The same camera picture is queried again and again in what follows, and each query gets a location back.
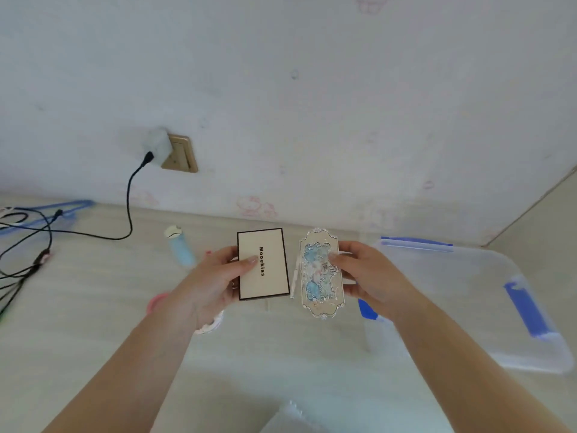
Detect light blue spray bottle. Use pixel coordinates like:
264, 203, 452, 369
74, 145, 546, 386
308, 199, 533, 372
163, 225, 198, 270

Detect black power cable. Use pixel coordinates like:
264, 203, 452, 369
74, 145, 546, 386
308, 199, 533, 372
53, 150, 155, 242

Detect person's right hand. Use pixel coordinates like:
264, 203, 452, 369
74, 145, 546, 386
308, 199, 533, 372
326, 241, 429, 328

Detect ornate silver blue palette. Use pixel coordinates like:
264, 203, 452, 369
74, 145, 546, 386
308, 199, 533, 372
299, 227, 348, 321

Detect person's left forearm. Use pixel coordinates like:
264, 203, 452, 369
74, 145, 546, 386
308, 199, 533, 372
43, 306, 199, 433

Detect person's right forearm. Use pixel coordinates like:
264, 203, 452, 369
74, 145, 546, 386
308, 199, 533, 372
392, 301, 573, 433

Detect white plug adapter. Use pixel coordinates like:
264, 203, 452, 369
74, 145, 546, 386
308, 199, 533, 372
139, 126, 173, 161

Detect clear plastic box blue handle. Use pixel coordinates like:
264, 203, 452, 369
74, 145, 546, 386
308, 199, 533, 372
359, 238, 574, 375

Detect black white Mooekiss palette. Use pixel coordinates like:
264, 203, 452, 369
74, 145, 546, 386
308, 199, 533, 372
237, 227, 291, 301

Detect clear lid with blue handle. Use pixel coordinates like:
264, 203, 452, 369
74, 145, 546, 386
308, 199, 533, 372
380, 236, 455, 253

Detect cake-shaped pink round compact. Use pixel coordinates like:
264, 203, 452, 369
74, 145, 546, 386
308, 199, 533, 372
194, 310, 225, 336

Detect gold wall socket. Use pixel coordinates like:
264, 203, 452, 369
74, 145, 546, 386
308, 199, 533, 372
160, 134, 199, 173

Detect white knit top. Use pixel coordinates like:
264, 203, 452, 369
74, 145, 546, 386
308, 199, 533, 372
259, 400, 334, 433

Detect person's left hand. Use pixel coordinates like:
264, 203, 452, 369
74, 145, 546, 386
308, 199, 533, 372
155, 245, 260, 332

